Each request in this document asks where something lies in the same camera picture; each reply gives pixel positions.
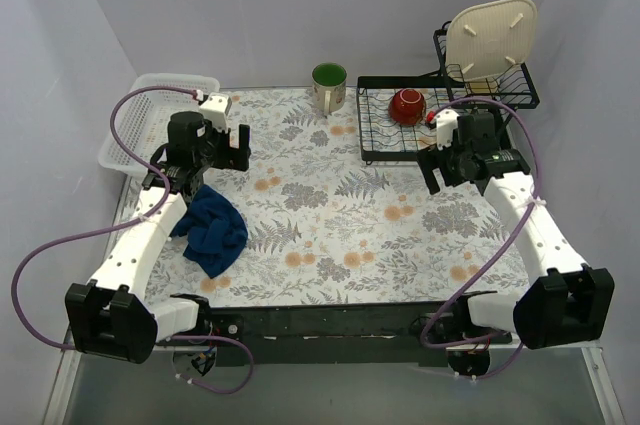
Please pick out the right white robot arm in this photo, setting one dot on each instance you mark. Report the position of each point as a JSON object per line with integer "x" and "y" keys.
{"x": 567, "y": 301}

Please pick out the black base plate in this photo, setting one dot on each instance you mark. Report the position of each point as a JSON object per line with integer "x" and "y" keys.
{"x": 335, "y": 334}

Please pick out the red bowl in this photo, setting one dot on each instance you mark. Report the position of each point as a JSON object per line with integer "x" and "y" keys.
{"x": 407, "y": 107}

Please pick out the blue t shirt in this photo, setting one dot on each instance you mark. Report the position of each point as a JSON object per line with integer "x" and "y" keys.
{"x": 215, "y": 231}

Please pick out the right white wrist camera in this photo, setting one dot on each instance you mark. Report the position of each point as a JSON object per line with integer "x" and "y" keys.
{"x": 445, "y": 123}

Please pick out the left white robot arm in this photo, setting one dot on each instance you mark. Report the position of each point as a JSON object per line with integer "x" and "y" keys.
{"x": 108, "y": 315}

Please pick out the cream square plastic lid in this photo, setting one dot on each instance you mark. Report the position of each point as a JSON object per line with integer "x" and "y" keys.
{"x": 486, "y": 40}

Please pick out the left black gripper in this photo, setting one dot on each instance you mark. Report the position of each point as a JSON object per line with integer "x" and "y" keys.
{"x": 238, "y": 149}

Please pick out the floral table mat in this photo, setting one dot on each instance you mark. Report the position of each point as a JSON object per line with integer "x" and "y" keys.
{"x": 327, "y": 228}

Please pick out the green inside floral mug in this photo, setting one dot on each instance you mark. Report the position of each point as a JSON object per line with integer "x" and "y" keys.
{"x": 329, "y": 87}

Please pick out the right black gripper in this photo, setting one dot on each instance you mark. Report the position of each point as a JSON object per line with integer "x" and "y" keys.
{"x": 436, "y": 165}

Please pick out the white plastic basket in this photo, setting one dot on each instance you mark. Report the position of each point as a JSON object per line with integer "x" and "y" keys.
{"x": 141, "y": 123}

